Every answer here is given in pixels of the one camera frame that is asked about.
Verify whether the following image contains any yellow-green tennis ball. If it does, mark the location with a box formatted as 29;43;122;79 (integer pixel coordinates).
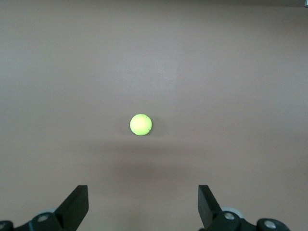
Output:
129;113;154;137

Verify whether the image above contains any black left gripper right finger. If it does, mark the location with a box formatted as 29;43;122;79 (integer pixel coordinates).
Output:
198;184;288;231

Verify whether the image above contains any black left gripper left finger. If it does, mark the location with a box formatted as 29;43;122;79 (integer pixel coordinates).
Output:
0;184;90;231

